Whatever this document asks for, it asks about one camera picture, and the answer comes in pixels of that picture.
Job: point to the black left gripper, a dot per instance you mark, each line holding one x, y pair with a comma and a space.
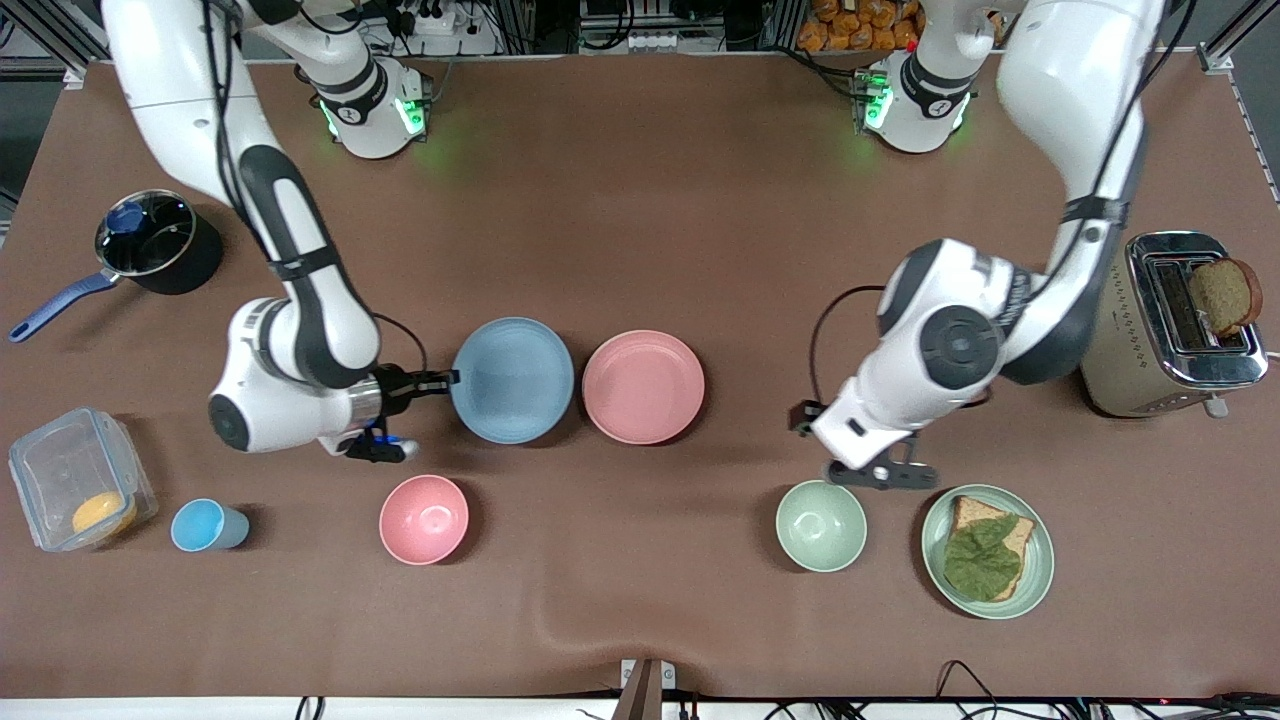
797, 415

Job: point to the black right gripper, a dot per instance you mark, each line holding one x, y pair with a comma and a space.
398, 386

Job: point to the blue plate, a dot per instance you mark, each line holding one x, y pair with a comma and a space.
515, 380

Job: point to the pink plate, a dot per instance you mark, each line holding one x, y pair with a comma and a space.
643, 387

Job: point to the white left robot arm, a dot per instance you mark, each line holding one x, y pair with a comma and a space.
960, 330

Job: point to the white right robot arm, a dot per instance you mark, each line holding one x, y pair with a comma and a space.
300, 330

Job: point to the green bowl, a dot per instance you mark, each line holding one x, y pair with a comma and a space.
820, 525

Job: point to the pink bowl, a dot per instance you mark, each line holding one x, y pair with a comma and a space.
423, 520

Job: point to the toast slice under lettuce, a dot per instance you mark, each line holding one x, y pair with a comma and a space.
975, 510

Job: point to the green lettuce leaf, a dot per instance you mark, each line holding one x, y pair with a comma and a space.
980, 565

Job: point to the brown table cloth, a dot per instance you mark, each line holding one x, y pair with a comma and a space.
640, 200

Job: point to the green plate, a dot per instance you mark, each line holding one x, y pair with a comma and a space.
1040, 560

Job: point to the blue cup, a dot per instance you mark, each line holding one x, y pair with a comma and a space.
200, 525

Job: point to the metal table clamp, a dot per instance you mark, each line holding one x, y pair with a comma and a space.
642, 690

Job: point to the glass lid with blue knob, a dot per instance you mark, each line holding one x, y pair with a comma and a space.
150, 235

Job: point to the silver toaster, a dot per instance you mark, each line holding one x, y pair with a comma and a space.
1130, 350

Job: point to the white power strip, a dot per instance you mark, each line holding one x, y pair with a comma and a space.
440, 30

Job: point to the orange round food piece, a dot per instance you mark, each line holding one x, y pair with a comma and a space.
102, 514

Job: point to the clear plastic container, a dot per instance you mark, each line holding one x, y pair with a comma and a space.
70, 470

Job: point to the orange snack bag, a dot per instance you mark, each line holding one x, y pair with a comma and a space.
860, 25

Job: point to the brown toast in toaster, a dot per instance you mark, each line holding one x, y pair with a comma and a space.
1225, 295

